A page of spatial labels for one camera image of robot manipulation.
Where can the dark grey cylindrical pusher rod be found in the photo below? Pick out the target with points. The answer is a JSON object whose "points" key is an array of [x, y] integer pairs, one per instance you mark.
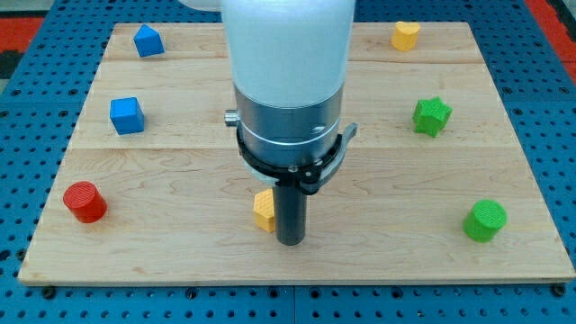
{"points": [[290, 206]]}

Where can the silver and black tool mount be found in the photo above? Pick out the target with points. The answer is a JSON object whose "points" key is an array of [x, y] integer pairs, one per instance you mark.
{"points": [[297, 147]]}

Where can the yellow hexagon block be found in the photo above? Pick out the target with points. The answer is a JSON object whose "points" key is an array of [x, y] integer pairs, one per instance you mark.
{"points": [[264, 210]]}

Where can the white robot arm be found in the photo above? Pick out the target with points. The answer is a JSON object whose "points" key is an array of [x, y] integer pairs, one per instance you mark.
{"points": [[289, 63]]}

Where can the green star block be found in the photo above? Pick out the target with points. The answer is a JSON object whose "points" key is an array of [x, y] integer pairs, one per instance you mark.
{"points": [[431, 116]]}

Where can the light wooden board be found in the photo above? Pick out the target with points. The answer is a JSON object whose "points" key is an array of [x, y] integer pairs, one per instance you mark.
{"points": [[179, 199]]}

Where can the yellow heart block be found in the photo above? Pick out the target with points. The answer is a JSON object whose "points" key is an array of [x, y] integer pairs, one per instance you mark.
{"points": [[405, 35]]}

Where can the blue cube block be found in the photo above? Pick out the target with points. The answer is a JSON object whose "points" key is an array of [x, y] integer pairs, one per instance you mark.
{"points": [[126, 115]]}

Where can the blue pentagon block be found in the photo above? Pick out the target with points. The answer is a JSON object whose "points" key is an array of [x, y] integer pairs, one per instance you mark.
{"points": [[148, 41]]}

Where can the green cylinder block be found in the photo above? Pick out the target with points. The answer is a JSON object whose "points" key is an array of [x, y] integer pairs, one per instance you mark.
{"points": [[484, 220]]}

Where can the red cylinder block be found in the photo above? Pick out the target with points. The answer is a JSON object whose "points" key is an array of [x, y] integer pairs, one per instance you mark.
{"points": [[85, 202]]}

